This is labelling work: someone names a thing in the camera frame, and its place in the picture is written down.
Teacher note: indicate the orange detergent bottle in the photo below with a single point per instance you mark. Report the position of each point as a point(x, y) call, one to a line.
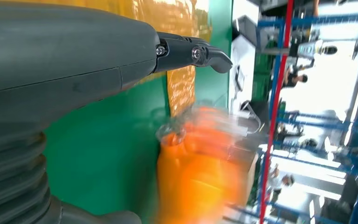
point(197, 185)

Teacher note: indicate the yellow taped cardboard mat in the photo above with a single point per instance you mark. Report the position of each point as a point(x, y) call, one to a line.
point(179, 18)

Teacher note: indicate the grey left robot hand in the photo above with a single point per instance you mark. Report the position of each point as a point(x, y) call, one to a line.
point(58, 52)

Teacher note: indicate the brown cardboard box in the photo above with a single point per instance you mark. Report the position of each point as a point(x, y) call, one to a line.
point(253, 179)

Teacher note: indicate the blue metal rack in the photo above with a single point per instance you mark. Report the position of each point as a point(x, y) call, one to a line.
point(321, 124)

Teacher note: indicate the black zippered bag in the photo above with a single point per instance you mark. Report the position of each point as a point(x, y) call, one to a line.
point(264, 111)

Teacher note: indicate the red pole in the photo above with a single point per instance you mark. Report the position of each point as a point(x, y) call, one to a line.
point(275, 114)

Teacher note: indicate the white table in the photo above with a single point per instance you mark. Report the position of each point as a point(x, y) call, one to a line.
point(244, 52)

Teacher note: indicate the person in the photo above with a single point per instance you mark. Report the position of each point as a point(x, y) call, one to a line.
point(294, 78)
point(281, 182)

